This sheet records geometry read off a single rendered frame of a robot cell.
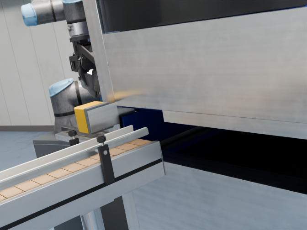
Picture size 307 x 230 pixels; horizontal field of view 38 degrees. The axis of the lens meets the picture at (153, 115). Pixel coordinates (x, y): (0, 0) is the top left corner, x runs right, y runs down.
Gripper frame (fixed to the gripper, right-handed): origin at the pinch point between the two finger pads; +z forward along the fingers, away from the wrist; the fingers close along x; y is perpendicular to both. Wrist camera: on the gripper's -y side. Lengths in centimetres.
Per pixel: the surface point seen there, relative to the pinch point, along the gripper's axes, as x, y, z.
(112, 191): 28, -46, 15
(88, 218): 33, -42, 20
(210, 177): 12, -63, 14
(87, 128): 21.1, -28.4, 3.2
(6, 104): -133, 469, 64
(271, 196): 12, -79, 15
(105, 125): 16.8, -30.1, 3.6
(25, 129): -140, 441, 99
